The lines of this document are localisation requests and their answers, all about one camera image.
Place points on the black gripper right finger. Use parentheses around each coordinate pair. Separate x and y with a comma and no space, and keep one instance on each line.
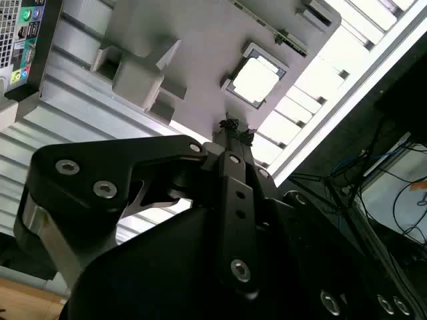
(267,186)

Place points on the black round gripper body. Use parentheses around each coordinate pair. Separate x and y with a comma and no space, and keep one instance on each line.
(150,266)

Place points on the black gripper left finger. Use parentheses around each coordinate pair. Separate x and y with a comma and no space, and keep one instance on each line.
(83,160)

